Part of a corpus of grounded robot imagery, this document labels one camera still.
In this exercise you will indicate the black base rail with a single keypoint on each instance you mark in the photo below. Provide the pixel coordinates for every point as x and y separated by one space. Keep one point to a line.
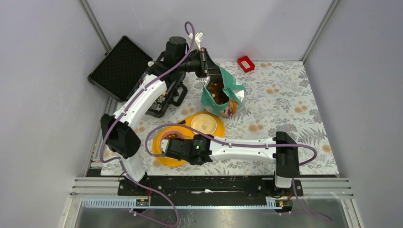
238 191

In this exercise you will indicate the green dog food bag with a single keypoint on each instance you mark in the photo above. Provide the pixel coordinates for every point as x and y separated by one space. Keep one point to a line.
222 95

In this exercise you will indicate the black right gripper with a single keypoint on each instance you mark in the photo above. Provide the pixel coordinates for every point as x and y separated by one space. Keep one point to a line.
182 139

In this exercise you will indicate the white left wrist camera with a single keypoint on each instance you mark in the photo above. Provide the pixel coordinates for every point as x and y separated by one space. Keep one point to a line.
197 39

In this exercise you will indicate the small red box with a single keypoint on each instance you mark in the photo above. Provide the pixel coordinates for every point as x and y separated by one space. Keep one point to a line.
246 64

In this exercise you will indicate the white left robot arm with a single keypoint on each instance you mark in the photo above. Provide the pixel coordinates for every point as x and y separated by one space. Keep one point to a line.
120 142

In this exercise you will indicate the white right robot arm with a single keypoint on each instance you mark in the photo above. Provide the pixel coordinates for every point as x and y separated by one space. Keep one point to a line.
280 150

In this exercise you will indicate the yellow double pet bowl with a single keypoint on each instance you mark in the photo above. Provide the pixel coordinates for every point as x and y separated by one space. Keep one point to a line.
204 122

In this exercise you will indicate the floral table mat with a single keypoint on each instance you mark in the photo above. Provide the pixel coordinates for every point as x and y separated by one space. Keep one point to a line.
278 98

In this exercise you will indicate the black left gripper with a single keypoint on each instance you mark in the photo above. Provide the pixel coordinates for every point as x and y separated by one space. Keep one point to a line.
206 65

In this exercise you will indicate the black poker chip case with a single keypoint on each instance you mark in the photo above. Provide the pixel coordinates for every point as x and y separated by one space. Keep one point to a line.
123 69

